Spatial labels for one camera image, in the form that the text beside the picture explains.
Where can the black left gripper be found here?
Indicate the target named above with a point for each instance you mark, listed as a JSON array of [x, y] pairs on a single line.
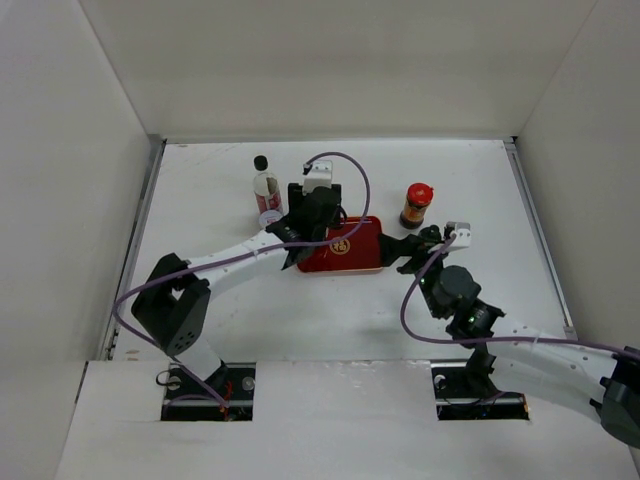
[[297, 198]]

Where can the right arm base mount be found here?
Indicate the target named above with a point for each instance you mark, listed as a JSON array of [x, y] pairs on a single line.
[[461, 395]]

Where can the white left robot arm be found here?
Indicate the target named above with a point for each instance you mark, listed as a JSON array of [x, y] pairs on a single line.
[[173, 313]]

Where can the white-lid spice jar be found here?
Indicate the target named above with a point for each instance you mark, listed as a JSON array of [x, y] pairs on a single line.
[[269, 217]]

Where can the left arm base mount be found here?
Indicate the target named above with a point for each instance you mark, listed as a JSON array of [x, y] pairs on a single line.
[[184, 400]]

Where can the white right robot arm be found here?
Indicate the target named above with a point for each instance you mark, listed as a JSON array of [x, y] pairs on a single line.
[[596, 380]]

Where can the soy sauce glass bottle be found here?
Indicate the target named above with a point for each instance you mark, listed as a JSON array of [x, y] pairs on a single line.
[[266, 187]]

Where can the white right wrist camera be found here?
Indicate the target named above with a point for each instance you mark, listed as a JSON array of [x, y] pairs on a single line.
[[457, 235]]

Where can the aluminium frame rail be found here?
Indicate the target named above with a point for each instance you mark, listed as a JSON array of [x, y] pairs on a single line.
[[157, 147], [515, 162]]

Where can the right aluminium frame rail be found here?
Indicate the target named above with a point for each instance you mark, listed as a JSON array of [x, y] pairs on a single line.
[[515, 162]]

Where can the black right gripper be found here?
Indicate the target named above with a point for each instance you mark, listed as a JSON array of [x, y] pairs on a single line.
[[391, 248]]

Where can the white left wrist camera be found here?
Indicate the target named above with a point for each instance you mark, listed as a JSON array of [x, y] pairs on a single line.
[[316, 174]]

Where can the left aluminium frame rail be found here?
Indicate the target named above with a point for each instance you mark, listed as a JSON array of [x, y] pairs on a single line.
[[157, 147]]

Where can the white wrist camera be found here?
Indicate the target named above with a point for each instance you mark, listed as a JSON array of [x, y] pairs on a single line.
[[457, 235], [316, 174]]

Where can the red lacquer tray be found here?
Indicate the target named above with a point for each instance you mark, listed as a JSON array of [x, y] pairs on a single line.
[[358, 253]]

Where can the red-lid chili sauce jar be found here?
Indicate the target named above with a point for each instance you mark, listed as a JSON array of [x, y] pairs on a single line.
[[419, 197]]

